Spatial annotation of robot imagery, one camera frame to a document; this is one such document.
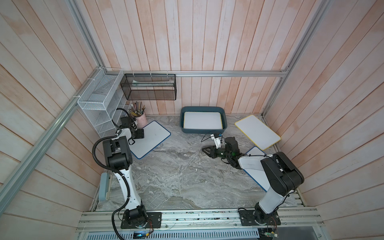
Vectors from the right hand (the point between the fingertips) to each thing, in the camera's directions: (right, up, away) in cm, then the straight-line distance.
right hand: (203, 148), depth 91 cm
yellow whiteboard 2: (+48, +8, +23) cm, 54 cm away
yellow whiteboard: (+1, +19, +22) cm, 30 cm away
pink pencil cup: (-44, +18, +16) cm, 50 cm away
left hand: (-46, +8, +16) cm, 50 cm away
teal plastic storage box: (+2, +28, +24) cm, 37 cm away
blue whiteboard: (-35, +9, +17) cm, 40 cm away
